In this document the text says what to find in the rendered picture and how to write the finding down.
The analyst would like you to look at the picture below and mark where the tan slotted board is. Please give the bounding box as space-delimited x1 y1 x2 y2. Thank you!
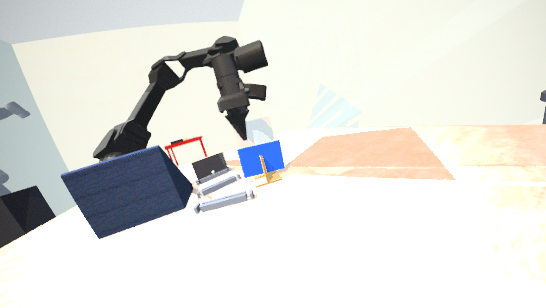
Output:
254 155 282 188

